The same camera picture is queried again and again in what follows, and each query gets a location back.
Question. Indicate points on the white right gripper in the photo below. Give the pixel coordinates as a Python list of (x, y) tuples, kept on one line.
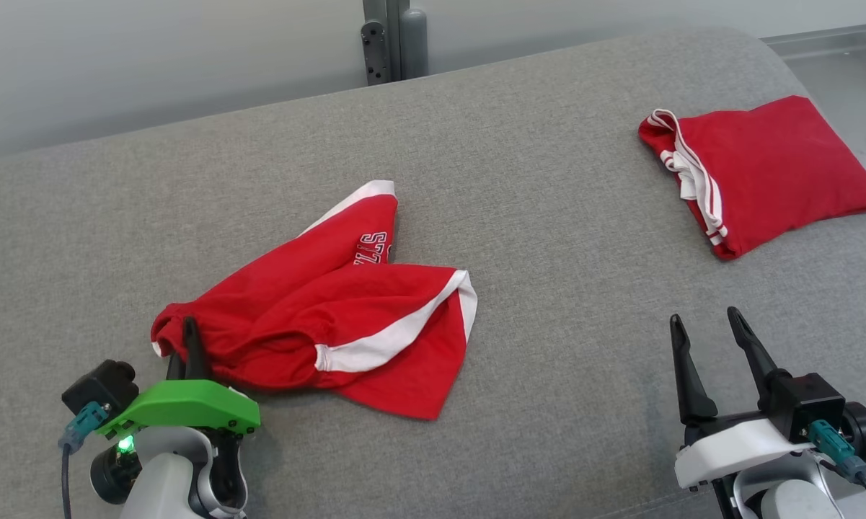
[(735, 447)]

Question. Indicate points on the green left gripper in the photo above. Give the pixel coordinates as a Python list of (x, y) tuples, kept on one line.
[(187, 404)]

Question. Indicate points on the red white sports shorts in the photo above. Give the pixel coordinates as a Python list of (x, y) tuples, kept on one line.
[(295, 310)]

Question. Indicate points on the red white basketball jersey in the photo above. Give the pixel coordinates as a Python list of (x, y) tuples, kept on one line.
[(779, 166)]

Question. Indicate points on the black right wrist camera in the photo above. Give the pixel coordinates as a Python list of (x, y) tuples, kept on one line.
[(807, 404)]

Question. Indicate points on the teal left camera connector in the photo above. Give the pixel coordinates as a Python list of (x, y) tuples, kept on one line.
[(86, 422)]

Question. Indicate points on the teal camera connector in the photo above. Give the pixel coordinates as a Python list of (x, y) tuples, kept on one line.
[(833, 443), (86, 422)]

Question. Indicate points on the teal right camera connector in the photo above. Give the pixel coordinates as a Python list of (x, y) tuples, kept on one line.
[(833, 443)]

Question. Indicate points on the grey partition base rail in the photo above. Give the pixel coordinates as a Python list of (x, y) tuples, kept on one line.
[(836, 40)]

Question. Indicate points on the dark grey screwed post bracket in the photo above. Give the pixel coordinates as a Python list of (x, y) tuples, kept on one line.
[(375, 50)]

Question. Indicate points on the grey rounded post cylinder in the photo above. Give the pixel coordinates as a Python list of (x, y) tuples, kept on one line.
[(414, 43)]

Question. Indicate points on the grey metal partition post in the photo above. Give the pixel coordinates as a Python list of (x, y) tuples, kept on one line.
[(396, 11)]

